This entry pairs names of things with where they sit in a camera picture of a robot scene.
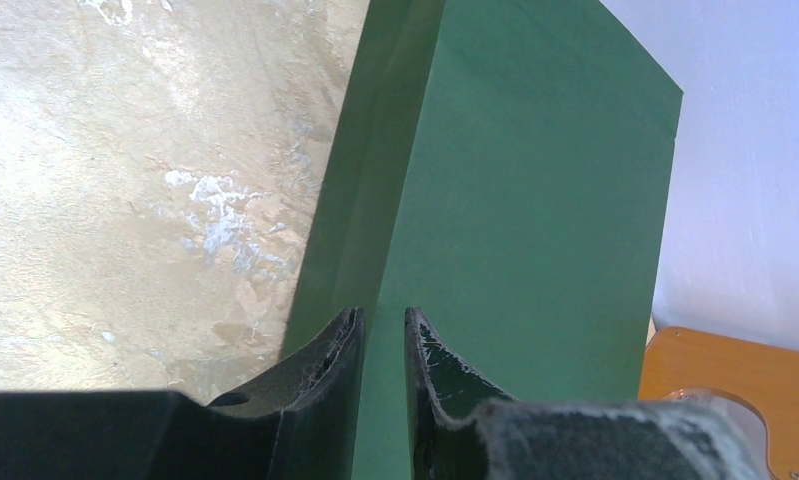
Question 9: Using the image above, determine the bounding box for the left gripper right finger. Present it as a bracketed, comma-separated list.
[404, 307, 765, 479]

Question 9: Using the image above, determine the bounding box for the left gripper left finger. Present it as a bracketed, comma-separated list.
[0, 308, 365, 479]

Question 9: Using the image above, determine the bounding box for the orange wooden shelf rack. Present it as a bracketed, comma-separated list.
[639, 327, 799, 479]

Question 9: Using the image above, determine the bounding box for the green paper bag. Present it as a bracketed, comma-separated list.
[283, 1, 682, 479]

